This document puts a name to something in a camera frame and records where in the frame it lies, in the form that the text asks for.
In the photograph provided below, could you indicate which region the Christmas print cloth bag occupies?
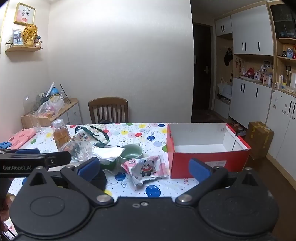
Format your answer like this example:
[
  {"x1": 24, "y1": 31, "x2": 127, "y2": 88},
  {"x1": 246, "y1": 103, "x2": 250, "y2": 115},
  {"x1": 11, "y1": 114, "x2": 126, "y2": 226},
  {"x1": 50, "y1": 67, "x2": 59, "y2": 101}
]
[{"x1": 74, "y1": 126, "x2": 110, "y2": 148}]

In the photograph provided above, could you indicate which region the plastic bag of snacks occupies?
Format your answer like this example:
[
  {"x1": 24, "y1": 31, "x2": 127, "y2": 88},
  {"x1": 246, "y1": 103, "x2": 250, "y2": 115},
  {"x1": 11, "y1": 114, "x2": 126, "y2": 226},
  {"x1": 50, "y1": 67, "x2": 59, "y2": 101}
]
[{"x1": 37, "y1": 95, "x2": 65, "y2": 118}]

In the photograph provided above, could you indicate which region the brown cardboard box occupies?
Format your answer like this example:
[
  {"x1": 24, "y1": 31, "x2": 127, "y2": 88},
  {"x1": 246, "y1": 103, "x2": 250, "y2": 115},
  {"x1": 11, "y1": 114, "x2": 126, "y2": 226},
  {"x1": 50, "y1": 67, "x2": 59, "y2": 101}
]
[{"x1": 245, "y1": 122, "x2": 274, "y2": 160}]

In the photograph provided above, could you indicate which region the pale green ceramic cup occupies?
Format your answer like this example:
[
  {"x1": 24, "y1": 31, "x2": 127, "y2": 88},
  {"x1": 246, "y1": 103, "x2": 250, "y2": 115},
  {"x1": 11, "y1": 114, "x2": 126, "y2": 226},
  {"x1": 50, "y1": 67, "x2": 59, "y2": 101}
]
[{"x1": 119, "y1": 144, "x2": 144, "y2": 166}]

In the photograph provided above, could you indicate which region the wooden side cabinet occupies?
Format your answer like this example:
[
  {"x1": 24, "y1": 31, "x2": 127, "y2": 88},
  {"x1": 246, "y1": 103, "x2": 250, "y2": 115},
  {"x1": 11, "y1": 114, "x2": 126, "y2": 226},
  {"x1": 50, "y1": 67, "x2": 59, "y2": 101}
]
[{"x1": 21, "y1": 98, "x2": 83, "y2": 129}]

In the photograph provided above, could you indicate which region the framed calligraphy picture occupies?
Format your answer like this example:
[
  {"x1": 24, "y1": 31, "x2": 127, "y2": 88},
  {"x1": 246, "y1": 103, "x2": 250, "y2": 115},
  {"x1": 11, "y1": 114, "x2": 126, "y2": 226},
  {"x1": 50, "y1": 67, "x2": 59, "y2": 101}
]
[{"x1": 13, "y1": 2, "x2": 37, "y2": 26}]

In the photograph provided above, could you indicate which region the person's left hand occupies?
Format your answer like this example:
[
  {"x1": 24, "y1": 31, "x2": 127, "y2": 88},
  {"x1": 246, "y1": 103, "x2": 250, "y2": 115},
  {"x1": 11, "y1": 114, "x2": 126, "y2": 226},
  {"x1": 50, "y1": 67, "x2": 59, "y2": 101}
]
[{"x1": 0, "y1": 196, "x2": 15, "y2": 235}]

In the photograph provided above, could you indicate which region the small photo frame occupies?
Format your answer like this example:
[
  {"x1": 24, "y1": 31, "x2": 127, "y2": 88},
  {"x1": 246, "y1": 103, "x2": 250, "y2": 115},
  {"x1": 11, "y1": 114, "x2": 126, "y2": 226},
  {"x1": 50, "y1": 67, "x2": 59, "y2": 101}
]
[{"x1": 11, "y1": 28, "x2": 23, "y2": 46}]

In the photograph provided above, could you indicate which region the wooden chair back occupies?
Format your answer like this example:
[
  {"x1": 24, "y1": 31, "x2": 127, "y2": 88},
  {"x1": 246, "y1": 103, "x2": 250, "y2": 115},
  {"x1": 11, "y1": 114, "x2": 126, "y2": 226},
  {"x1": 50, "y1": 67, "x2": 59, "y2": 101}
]
[{"x1": 88, "y1": 97, "x2": 129, "y2": 124}]

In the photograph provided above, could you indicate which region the white cabinet with stickers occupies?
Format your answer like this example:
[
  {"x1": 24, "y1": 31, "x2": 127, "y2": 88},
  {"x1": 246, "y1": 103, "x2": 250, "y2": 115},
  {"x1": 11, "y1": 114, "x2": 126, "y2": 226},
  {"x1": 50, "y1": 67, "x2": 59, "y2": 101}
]
[{"x1": 266, "y1": 89, "x2": 296, "y2": 167}]

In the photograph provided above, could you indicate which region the small white upper cabinet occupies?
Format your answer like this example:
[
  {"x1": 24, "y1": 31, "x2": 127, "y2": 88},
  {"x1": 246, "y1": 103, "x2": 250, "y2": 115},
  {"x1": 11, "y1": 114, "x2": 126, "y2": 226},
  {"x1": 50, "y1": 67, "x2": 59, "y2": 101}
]
[{"x1": 215, "y1": 16, "x2": 232, "y2": 36}]

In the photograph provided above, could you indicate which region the pink printed cloth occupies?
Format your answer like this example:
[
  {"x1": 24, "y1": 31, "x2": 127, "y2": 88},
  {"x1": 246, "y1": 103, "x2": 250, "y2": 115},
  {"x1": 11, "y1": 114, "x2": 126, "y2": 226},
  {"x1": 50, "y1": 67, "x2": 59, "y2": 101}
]
[{"x1": 8, "y1": 128, "x2": 36, "y2": 150}]

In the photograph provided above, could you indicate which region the black hanging bag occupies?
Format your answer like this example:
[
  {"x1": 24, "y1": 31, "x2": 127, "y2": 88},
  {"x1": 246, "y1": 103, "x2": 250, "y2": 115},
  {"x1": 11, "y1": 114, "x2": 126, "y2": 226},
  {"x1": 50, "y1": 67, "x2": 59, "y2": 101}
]
[{"x1": 224, "y1": 47, "x2": 233, "y2": 66}]

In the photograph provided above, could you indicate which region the gold tree ornament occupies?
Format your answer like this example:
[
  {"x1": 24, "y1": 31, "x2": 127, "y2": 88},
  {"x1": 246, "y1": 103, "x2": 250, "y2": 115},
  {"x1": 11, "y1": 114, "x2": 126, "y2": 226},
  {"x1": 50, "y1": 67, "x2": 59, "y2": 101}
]
[{"x1": 22, "y1": 24, "x2": 38, "y2": 47}]

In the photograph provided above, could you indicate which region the large white upper cabinet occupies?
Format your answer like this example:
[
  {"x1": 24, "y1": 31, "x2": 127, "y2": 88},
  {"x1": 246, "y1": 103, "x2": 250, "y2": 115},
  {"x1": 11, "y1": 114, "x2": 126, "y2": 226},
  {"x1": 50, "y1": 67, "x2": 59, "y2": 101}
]
[{"x1": 231, "y1": 5, "x2": 274, "y2": 56}]

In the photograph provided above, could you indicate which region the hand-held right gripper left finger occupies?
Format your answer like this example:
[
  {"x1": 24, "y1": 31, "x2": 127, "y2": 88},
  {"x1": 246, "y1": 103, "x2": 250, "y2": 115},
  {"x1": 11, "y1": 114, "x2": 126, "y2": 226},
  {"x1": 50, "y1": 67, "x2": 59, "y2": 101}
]
[{"x1": 23, "y1": 157, "x2": 114, "y2": 205}]

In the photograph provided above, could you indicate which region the wooden wall shelf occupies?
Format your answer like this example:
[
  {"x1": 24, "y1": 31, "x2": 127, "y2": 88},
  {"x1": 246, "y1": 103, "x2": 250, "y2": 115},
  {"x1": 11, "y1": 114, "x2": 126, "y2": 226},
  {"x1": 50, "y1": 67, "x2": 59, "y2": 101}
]
[{"x1": 5, "y1": 39, "x2": 43, "y2": 52}]

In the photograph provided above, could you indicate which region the clear plastic bag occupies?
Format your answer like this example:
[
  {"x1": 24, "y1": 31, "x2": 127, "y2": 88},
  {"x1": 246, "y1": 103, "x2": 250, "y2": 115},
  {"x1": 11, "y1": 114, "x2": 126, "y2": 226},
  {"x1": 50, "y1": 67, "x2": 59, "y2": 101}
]
[{"x1": 60, "y1": 140, "x2": 95, "y2": 163}]

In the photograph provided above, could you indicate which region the dark door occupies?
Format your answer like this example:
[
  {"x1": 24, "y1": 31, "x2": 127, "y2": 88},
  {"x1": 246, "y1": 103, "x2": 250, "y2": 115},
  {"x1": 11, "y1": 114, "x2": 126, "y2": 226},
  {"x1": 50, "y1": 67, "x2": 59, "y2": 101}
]
[{"x1": 193, "y1": 23, "x2": 214, "y2": 116}]

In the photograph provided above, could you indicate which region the clear drinking glass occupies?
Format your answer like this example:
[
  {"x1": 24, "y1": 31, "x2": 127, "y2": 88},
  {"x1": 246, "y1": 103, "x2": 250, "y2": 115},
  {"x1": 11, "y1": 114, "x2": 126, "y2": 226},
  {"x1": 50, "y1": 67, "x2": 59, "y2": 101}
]
[{"x1": 28, "y1": 111, "x2": 42, "y2": 133}]

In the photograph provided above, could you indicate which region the red cardboard box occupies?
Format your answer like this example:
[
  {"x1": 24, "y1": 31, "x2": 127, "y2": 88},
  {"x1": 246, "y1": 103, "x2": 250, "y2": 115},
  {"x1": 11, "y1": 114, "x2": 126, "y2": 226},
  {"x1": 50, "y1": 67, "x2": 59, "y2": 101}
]
[{"x1": 166, "y1": 123, "x2": 252, "y2": 179}]

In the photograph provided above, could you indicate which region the white lower cabinet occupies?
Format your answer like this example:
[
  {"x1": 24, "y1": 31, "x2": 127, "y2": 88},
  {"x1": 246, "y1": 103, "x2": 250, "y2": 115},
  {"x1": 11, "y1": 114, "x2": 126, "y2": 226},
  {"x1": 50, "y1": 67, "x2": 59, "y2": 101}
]
[{"x1": 229, "y1": 77, "x2": 273, "y2": 132}]

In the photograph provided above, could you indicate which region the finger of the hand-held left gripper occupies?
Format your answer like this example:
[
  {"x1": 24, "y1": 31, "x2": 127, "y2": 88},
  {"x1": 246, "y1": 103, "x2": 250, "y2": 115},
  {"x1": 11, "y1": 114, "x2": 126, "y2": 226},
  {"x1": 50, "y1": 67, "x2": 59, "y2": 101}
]
[
  {"x1": 0, "y1": 149, "x2": 42, "y2": 156},
  {"x1": 45, "y1": 151, "x2": 72, "y2": 168}
]

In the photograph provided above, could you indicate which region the plastic tea bottle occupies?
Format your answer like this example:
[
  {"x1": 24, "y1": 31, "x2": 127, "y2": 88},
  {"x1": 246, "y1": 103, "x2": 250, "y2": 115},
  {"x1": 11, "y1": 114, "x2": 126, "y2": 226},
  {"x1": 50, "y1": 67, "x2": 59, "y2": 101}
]
[{"x1": 52, "y1": 119, "x2": 71, "y2": 151}]

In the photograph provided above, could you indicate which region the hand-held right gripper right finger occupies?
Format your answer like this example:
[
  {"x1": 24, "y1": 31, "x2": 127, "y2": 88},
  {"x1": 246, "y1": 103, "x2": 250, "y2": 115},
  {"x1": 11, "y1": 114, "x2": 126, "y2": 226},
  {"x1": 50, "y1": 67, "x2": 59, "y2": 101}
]
[{"x1": 175, "y1": 158, "x2": 263, "y2": 205}]

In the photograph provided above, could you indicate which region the white fluffy towel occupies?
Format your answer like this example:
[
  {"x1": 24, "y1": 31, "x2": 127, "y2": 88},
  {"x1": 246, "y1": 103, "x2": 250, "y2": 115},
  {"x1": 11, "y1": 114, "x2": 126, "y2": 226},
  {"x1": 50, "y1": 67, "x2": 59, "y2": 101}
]
[{"x1": 92, "y1": 147, "x2": 126, "y2": 163}]

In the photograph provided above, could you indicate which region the panda print packet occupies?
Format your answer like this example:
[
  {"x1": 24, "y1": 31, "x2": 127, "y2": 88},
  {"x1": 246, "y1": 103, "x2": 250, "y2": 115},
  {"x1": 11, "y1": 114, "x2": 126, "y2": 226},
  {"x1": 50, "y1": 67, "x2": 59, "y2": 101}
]
[{"x1": 122, "y1": 155, "x2": 170, "y2": 187}]

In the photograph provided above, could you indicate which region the balloon print tablecloth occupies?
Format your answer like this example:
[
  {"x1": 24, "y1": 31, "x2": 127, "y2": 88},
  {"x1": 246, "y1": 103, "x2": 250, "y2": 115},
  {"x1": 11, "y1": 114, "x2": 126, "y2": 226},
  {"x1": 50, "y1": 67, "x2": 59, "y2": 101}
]
[{"x1": 0, "y1": 123, "x2": 199, "y2": 239}]

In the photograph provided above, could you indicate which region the white bag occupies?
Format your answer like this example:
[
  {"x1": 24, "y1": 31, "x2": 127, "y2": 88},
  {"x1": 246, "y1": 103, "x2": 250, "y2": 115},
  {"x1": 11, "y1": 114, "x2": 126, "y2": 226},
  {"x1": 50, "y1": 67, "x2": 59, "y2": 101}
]
[{"x1": 217, "y1": 77, "x2": 232, "y2": 99}]

